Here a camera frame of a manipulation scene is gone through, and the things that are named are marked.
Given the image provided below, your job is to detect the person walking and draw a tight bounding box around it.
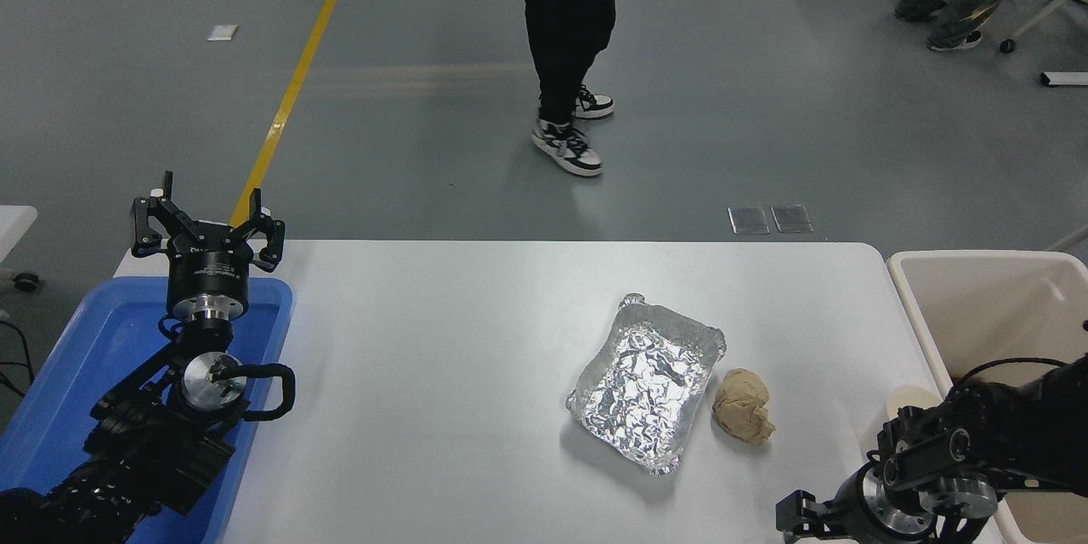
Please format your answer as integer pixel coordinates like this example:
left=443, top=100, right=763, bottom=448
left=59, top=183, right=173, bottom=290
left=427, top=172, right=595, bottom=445
left=520, top=0, right=616, bottom=179

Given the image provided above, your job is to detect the black floor cable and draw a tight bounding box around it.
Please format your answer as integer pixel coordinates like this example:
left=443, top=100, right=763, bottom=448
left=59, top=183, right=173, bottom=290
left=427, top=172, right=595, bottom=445
left=0, top=319, right=37, bottom=399

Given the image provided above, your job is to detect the large pale bin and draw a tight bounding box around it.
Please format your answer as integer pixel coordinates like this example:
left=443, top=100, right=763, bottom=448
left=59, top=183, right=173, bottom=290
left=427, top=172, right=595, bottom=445
left=887, top=250, right=1088, bottom=544

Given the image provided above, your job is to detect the grey floor plate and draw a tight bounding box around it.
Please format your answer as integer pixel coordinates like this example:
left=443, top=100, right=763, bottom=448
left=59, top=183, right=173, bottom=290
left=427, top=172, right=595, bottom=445
left=771, top=204, right=814, bottom=234
left=728, top=206, right=771, bottom=235

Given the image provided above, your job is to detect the white side table with caster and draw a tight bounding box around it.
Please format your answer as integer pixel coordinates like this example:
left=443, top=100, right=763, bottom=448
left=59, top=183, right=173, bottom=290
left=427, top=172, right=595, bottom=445
left=0, top=206, right=41, bottom=293

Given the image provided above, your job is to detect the crumpled foil tray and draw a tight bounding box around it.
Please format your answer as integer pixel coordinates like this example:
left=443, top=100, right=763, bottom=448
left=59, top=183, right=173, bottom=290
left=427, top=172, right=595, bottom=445
left=565, top=293, right=728, bottom=477

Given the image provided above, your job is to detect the blue plastic tray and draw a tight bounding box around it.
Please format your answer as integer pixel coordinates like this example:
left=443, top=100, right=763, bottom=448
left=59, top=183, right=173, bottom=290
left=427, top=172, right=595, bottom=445
left=0, top=275, right=294, bottom=544

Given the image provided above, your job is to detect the crumpled tan paper ball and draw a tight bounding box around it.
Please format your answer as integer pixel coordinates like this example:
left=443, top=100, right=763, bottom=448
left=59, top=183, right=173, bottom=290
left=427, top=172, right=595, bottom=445
left=712, top=368, right=777, bottom=447

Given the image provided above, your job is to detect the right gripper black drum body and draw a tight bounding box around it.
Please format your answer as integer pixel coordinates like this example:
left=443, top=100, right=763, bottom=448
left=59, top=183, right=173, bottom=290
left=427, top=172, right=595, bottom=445
left=822, top=463, right=885, bottom=544

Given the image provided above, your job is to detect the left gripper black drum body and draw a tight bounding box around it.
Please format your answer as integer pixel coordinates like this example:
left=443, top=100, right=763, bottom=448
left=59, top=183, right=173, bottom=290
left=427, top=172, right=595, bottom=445
left=166, top=223, right=253, bottom=301

